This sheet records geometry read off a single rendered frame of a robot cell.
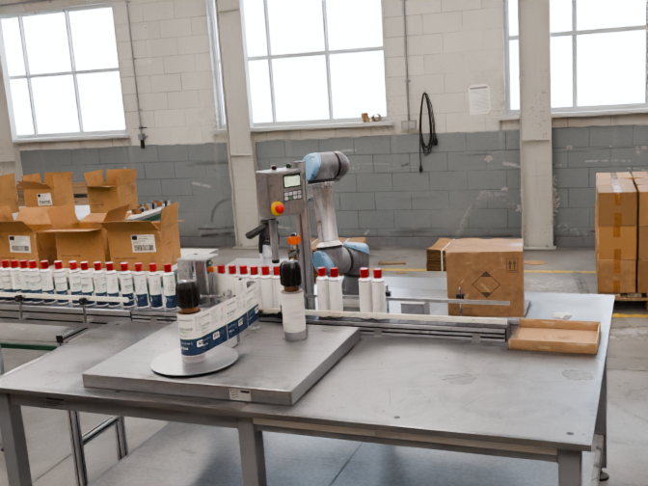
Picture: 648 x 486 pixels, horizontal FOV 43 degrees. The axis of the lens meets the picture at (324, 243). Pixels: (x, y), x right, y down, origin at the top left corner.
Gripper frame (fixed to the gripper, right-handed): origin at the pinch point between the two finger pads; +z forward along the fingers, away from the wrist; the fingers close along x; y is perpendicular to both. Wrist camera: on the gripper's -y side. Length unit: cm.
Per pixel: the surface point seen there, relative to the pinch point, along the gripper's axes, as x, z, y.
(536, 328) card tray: -43, 30, 129
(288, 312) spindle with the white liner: -82, 26, 42
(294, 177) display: -56, -30, 34
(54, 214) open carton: 70, -37, -166
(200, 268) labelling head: -61, 8, -5
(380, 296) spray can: -56, 19, 70
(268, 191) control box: -63, -23, 25
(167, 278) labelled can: -48, 11, -26
